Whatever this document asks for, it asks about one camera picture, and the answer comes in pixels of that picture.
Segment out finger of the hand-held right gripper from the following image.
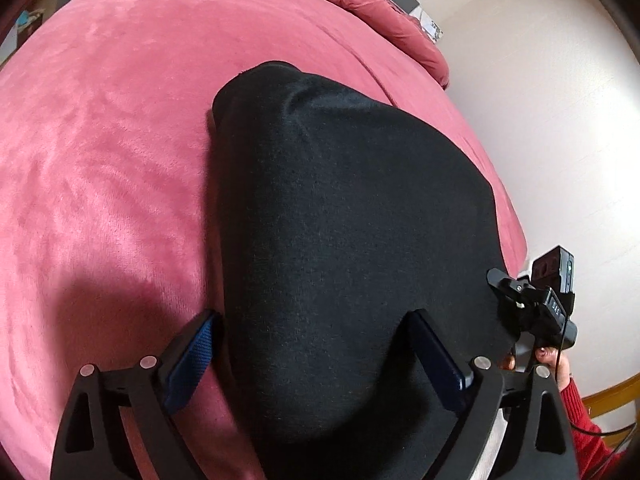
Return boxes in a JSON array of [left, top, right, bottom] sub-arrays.
[[486, 267, 532, 311]]

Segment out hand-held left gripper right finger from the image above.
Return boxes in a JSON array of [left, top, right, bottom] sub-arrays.
[[406, 308, 581, 480]]

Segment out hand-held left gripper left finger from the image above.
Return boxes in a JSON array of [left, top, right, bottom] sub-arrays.
[[50, 309, 225, 480]]

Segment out black pants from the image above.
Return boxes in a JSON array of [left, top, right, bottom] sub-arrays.
[[210, 60, 521, 480]]

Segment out person's red sleeved right forearm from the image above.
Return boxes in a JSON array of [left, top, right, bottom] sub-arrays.
[[557, 375, 631, 480]]

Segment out person's right hand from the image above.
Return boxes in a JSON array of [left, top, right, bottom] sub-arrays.
[[500, 346, 572, 392]]

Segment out wooden baseboard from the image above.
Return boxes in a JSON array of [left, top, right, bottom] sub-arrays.
[[582, 374, 640, 418]]

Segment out bed with pink sheet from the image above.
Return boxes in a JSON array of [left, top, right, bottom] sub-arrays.
[[0, 0, 530, 480]]

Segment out white floral storage box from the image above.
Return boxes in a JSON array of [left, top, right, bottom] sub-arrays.
[[420, 12, 446, 41]]

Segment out pink duvet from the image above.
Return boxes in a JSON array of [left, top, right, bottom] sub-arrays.
[[255, 0, 451, 91]]

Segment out thin black cable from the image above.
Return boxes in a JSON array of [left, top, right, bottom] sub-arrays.
[[552, 310, 633, 461]]

